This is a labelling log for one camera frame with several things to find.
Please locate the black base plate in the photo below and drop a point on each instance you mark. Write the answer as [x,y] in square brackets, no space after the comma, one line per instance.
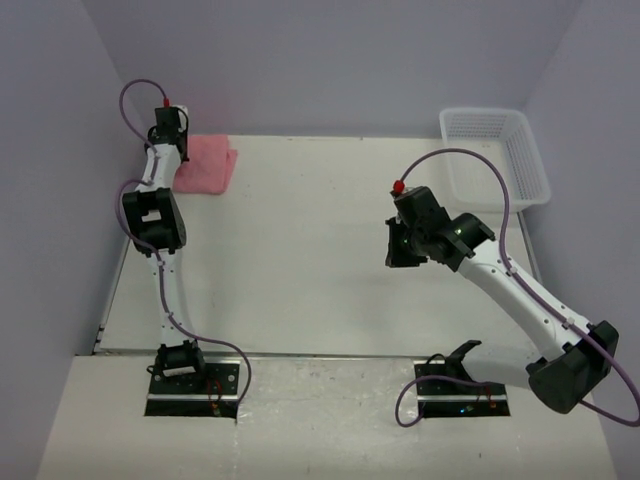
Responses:
[442,399]
[213,394]

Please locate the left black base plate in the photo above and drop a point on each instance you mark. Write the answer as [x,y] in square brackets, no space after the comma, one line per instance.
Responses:
[213,394]

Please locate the pink t shirt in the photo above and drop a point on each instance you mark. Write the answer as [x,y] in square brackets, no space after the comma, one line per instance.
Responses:
[210,166]

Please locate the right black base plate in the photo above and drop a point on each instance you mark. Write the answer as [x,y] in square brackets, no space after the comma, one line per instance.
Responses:
[442,399]

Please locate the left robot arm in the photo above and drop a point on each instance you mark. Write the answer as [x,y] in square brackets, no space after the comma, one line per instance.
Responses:
[158,232]

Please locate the white plastic basket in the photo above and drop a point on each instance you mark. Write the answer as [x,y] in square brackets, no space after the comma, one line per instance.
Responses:
[505,138]

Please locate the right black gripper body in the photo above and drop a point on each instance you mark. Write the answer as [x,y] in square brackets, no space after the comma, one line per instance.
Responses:
[406,248]

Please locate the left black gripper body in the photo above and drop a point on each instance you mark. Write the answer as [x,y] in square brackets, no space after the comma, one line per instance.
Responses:
[182,134]

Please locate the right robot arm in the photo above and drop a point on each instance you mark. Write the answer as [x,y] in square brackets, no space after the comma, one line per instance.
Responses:
[571,354]

